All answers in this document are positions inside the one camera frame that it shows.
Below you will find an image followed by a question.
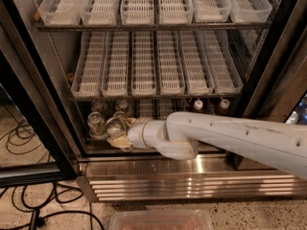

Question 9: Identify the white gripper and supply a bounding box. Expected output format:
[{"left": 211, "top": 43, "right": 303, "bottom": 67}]
[{"left": 106, "top": 117, "right": 167, "bottom": 151}]

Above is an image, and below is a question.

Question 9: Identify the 7up can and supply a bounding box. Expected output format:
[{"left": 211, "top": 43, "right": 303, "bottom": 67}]
[
  {"left": 106, "top": 111, "right": 128, "bottom": 138},
  {"left": 87, "top": 112, "right": 107, "bottom": 140},
  {"left": 91, "top": 100, "right": 106, "bottom": 113},
  {"left": 115, "top": 100, "right": 130, "bottom": 113}
]

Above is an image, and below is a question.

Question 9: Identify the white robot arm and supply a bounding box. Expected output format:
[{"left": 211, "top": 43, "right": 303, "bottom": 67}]
[{"left": 107, "top": 112, "right": 307, "bottom": 180}]

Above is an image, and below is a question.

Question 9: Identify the bottom shelf empty tray left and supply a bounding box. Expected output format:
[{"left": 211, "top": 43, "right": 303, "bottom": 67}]
[{"left": 139, "top": 100, "right": 154, "bottom": 118}]

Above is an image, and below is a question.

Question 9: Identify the shelf empty tray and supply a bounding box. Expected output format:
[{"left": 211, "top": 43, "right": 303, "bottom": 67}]
[
  {"left": 139, "top": 100, "right": 154, "bottom": 118},
  {"left": 158, "top": 99, "right": 174, "bottom": 120}
]

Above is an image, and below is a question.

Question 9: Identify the bottom shelf empty tray right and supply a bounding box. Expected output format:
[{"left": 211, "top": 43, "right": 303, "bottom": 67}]
[{"left": 158, "top": 99, "right": 174, "bottom": 120}]

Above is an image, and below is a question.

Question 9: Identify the middle shelf tray one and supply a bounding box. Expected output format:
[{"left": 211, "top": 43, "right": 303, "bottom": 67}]
[{"left": 71, "top": 32, "right": 106, "bottom": 98}]

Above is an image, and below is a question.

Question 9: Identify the shelf tray one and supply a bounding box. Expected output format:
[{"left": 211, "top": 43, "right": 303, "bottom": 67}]
[
  {"left": 38, "top": 0, "right": 83, "bottom": 26},
  {"left": 71, "top": 32, "right": 106, "bottom": 98}
]

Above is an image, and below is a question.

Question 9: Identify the middle shelf tray four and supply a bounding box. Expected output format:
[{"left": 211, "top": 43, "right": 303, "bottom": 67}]
[{"left": 156, "top": 31, "right": 185, "bottom": 95}]

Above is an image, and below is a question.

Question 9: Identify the shelf tray four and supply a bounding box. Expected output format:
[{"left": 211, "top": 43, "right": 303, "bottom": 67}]
[
  {"left": 156, "top": 31, "right": 185, "bottom": 95},
  {"left": 158, "top": 0, "right": 194, "bottom": 25}
]

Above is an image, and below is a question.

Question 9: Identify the middle shelf tray three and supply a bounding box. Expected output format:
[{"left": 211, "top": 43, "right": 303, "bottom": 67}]
[{"left": 131, "top": 32, "right": 156, "bottom": 96}]

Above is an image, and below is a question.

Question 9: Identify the shelf tray three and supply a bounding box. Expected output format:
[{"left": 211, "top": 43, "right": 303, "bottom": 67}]
[
  {"left": 131, "top": 32, "right": 156, "bottom": 96},
  {"left": 120, "top": 0, "right": 154, "bottom": 25}
]

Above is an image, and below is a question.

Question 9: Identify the middle shelf tray two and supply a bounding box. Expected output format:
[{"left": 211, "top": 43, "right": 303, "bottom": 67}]
[{"left": 102, "top": 32, "right": 130, "bottom": 97}]

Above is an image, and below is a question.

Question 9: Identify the shelf tray two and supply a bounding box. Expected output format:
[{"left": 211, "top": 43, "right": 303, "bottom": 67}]
[
  {"left": 102, "top": 32, "right": 130, "bottom": 97},
  {"left": 80, "top": 0, "right": 120, "bottom": 26}
]

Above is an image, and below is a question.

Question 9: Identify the left glass fridge door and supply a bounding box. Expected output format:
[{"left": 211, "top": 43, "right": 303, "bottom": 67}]
[{"left": 0, "top": 0, "right": 79, "bottom": 187}]

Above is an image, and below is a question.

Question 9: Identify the glass fridge door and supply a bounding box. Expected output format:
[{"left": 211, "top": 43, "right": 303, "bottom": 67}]
[
  {"left": 224, "top": 0, "right": 307, "bottom": 171},
  {"left": 0, "top": 0, "right": 79, "bottom": 187}
]

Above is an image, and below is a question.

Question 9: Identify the middle shelf tray five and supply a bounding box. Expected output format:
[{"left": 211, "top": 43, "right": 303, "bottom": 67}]
[{"left": 178, "top": 31, "right": 214, "bottom": 96}]

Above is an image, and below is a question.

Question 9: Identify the shelf tray five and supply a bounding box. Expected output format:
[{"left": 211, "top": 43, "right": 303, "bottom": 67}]
[
  {"left": 192, "top": 0, "right": 231, "bottom": 23},
  {"left": 178, "top": 31, "right": 214, "bottom": 96}
]

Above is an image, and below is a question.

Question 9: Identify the middle shelf tray six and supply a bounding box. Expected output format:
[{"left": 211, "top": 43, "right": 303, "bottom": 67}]
[{"left": 203, "top": 31, "right": 243, "bottom": 94}]

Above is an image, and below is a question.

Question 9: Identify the shelf tray six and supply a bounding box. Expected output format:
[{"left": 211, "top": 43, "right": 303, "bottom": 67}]
[
  {"left": 203, "top": 31, "right": 243, "bottom": 94},
  {"left": 229, "top": 0, "right": 272, "bottom": 23}
]

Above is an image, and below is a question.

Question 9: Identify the top shelf tray three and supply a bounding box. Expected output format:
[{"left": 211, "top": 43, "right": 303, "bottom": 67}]
[{"left": 120, "top": 0, "right": 154, "bottom": 25}]

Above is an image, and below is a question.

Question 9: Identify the top shelf tray two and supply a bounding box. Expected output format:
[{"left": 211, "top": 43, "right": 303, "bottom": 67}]
[{"left": 80, "top": 0, "right": 120, "bottom": 26}]

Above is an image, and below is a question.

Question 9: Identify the top shelf tray four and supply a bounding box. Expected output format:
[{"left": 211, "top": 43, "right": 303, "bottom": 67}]
[{"left": 158, "top": 0, "right": 194, "bottom": 25}]

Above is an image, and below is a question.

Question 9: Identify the top shelf tray one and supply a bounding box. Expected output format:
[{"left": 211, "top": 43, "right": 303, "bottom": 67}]
[{"left": 38, "top": 0, "right": 83, "bottom": 26}]

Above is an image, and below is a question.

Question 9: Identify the top shelf tray five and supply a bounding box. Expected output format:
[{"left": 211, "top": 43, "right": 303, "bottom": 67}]
[{"left": 192, "top": 0, "right": 231, "bottom": 23}]

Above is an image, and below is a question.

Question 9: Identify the right glass fridge door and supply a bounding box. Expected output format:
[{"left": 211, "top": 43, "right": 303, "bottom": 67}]
[{"left": 224, "top": 0, "right": 307, "bottom": 171}]

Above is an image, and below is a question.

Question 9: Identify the top shelf tray six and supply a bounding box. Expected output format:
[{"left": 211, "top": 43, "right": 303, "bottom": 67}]
[{"left": 229, "top": 0, "right": 272, "bottom": 23}]

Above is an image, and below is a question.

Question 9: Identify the blue can behind door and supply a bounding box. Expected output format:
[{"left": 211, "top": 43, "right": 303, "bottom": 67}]
[{"left": 297, "top": 94, "right": 307, "bottom": 125}]

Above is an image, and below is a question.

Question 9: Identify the left brown tea bottle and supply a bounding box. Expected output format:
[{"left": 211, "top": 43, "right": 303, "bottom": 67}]
[{"left": 189, "top": 99, "right": 203, "bottom": 113}]

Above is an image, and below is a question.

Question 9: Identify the brown tea bottle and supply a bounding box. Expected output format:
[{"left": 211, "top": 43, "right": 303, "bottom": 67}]
[
  {"left": 213, "top": 99, "right": 230, "bottom": 116},
  {"left": 189, "top": 99, "right": 203, "bottom": 113}
]

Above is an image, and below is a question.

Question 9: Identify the right brown tea bottle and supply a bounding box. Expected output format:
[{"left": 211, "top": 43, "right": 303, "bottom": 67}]
[{"left": 213, "top": 99, "right": 230, "bottom": 116}]

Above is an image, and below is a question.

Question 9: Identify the white bottle behind door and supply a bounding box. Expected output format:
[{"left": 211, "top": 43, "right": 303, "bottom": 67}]
[{"left": 286, "top": 111, "right": 298, "bottom": 124}]

